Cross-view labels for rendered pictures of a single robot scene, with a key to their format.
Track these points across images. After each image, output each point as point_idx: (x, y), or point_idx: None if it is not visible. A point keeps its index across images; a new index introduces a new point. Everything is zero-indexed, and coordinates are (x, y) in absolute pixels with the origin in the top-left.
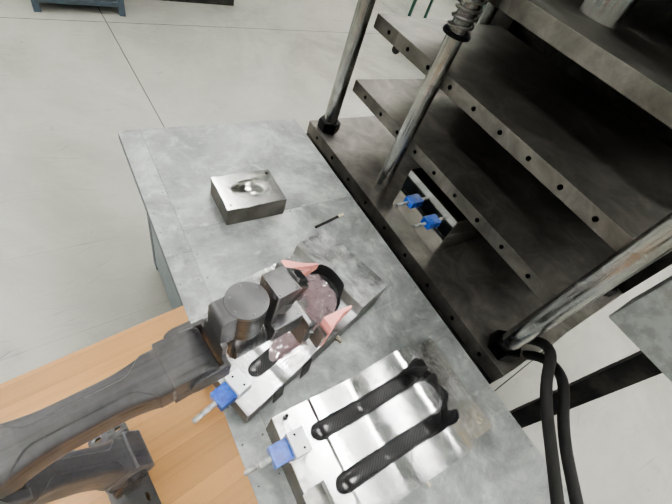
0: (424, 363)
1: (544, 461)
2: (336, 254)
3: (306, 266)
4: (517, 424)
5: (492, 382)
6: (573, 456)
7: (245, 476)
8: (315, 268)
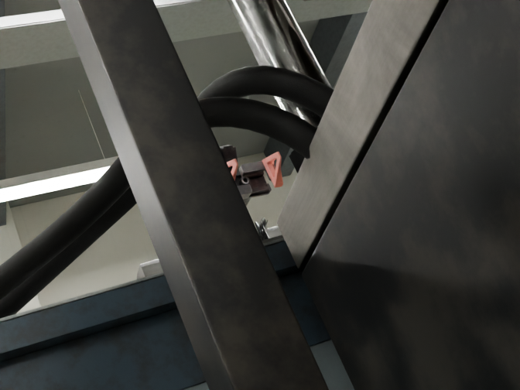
0: (261, 222)
1: (70, 299)
2: None
3: (270, 155)
4: (161, 274)
5: (302, 273)
6: (39, 234)
7: None
8: (278, 156)
